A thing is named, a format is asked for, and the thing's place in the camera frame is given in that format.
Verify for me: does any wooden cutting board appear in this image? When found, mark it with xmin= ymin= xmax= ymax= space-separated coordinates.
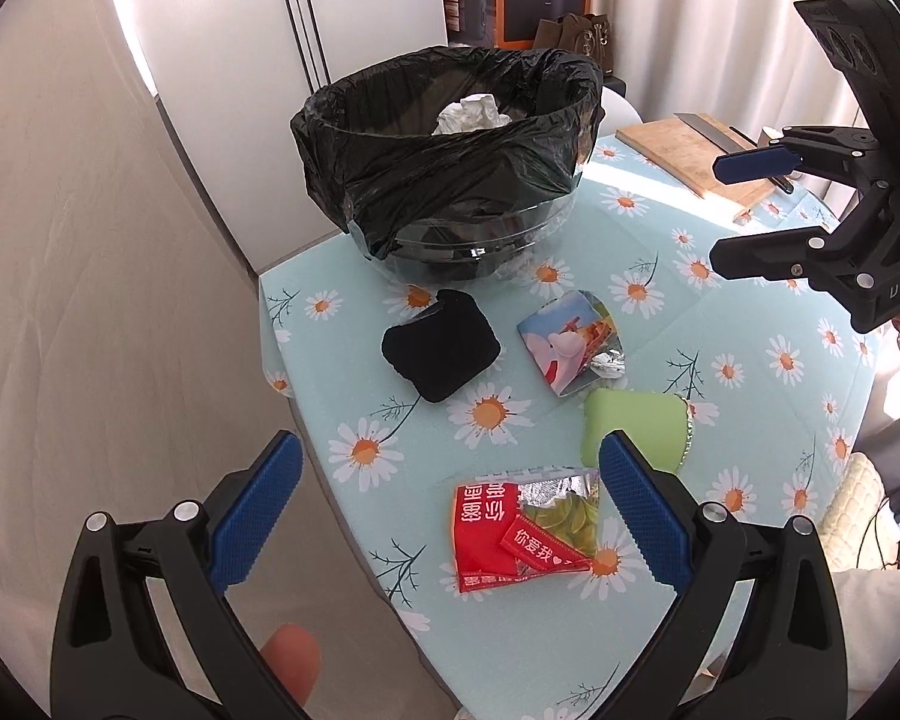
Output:
xmin=616 ymin=117 xmax=775 ymax=210

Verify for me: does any black suitcase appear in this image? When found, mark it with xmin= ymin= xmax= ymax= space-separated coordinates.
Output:
xmin=603 ymin=73 xmax=628 ymax=98

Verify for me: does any pink blue snack wrapper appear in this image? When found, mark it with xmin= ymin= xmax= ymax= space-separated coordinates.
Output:
xmin=517 ymin=289 xmax=626 ymax=397

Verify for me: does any red snack wrapper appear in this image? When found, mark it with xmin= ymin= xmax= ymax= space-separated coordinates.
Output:
xmin=450 ymin=468 xmax=600 ymax=593

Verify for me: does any clear plastic trash bin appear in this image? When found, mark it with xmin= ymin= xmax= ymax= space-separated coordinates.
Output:
xmin=341 ymin=160 xmax=583 ymax=284

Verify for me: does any white curtain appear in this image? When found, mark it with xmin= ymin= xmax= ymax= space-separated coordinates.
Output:
xmin=592 ymin=0 xmax=863 ymax=137

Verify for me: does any brown handbag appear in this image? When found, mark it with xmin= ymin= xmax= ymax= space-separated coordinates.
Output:
xmin=533 ymin=13 xmax=613 ymax=75

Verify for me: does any kitchen cleaver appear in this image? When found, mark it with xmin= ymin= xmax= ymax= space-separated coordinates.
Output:
xmin=676 ymin=112 xmax=793 ymax=193

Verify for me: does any white chair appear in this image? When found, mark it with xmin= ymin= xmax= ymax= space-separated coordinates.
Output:
xmin=598 ymin=86 xmax=644 ymax=137

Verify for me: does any green sponge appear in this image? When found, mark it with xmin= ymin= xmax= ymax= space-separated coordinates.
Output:
xmin=582 ymin=388 xmax=692 ymax=473

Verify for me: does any crumpled white tissue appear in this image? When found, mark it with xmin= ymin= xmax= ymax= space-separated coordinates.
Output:
xmin=434 ymin=93 xmax=512 ymax=135

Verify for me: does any black cloth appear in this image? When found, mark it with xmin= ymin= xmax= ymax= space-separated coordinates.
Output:
xmin=382 ymin=289 xmax=500 ymax=403

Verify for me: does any daisy print tablecloth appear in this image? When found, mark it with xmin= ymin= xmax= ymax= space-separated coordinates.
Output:
xmin=261 ymin=138 xmax=894 ymax=718

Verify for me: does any black trash bag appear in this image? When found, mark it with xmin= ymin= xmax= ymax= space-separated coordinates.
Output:
xmin=290 ymin=46 xmax=603 ymax=232

